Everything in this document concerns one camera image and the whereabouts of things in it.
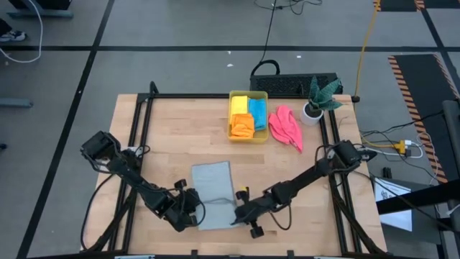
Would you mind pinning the yellow microfiber towel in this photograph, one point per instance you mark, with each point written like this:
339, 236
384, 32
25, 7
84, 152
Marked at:
239, 105

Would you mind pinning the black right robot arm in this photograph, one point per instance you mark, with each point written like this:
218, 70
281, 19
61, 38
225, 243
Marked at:
316, 172

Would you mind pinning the small black block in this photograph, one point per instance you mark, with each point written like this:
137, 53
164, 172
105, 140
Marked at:
387, 172

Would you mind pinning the black table edge clamp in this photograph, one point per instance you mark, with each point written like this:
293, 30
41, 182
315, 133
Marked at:
194, 254
290, 254

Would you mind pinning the grey microfiber towel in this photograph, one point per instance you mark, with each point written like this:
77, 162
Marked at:
215, 180

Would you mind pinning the yellow translucent plastic bin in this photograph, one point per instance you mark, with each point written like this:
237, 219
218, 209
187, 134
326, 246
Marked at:
248, 140

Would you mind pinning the black metal beam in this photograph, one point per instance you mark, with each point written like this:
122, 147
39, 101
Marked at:
413, 198

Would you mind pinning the black perforated equipment box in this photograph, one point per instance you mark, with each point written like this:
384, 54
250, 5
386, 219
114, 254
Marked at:
284, 84

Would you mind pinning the orange microfiber towel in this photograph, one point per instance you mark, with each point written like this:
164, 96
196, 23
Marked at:
242, 126

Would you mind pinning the person's leg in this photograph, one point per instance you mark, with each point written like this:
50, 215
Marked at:
4, 26

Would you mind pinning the person's shoe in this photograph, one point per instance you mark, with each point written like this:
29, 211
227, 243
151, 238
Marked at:
14, 36

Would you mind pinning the pink microfiber towel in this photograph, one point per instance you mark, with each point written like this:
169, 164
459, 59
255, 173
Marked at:
287, 129

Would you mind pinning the grey desk foot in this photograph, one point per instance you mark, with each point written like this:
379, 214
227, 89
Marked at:
39, 14
16, 103

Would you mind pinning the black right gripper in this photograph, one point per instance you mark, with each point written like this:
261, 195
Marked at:
255, 210

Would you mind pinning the black aluminium table frame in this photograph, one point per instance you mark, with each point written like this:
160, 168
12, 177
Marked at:
179, 96

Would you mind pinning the narrow black hazard-striped mat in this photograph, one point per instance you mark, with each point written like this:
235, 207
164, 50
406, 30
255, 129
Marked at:
395, 4

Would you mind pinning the blue microfiber towel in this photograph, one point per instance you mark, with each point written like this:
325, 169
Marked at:
258, 113

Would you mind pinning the yellow power plug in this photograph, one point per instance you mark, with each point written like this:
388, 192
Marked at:
399, 146

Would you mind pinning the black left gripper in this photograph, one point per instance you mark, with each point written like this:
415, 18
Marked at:
183, 210

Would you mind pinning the potted plant in white pot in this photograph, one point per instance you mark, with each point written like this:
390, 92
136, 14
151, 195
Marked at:
312, 109

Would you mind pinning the dark grey post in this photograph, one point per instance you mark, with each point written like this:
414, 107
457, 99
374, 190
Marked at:
453, 144

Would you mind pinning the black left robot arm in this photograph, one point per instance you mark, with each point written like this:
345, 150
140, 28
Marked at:
133, 178

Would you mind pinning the white printed paper sheet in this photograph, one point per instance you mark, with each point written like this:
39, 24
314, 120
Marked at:
399, 219

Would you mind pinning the large black hazard-striped mat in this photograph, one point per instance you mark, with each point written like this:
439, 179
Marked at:
420, 93

